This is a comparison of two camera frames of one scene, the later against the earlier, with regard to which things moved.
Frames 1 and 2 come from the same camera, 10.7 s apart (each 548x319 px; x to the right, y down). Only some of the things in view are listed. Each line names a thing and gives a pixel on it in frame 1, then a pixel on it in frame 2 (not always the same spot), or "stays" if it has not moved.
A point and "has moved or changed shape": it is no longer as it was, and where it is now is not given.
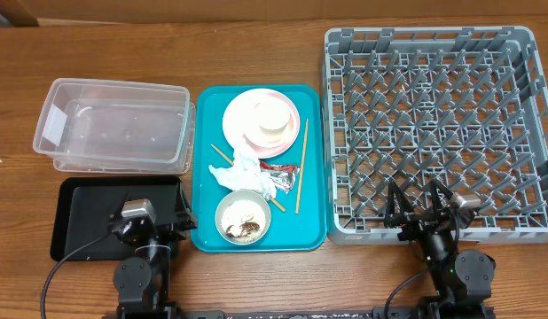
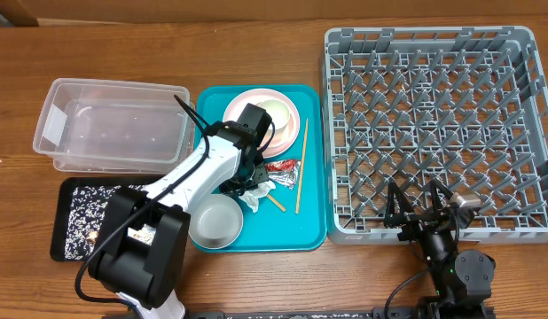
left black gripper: x=176 y=232 to x=230 y=186
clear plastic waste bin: x=105 y=127 stays
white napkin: x=246 y=174 has moved or changed shape
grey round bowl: x=243 y=216 to x=216 y=221
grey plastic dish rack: x=472 y=108 stays
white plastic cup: x=272 y=114 stays
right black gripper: x=418 y=221 stays
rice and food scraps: x=243 y=221 to x=86 y=221
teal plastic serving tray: x=299 y=219 stays
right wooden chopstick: x=302 y=168 stays
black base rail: x=389 y=312 stays
